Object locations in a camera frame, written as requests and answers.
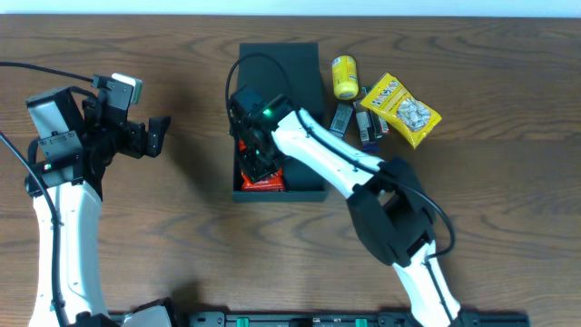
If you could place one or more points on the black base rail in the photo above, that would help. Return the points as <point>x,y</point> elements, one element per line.
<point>319,319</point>

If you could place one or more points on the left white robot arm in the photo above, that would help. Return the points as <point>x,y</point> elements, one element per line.
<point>66,187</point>

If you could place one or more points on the small blue barcode packet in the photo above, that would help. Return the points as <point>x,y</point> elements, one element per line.
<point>341,120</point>

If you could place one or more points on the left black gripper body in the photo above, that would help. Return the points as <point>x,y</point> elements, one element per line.
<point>137,136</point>

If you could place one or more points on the dark blue candy stick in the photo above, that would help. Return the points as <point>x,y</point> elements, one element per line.
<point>366,129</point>

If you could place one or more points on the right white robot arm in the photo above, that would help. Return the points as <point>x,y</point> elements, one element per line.
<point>392,216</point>

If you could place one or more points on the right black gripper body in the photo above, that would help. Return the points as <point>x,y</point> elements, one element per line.
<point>260,168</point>

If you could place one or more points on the red Hacks candy bag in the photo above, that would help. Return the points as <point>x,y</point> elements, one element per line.
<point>268,183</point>

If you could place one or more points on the yellow cylindrical can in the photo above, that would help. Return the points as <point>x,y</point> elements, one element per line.
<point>344,77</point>

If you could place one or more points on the yellow sunflower seed bag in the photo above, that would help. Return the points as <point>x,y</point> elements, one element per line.
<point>391,100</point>

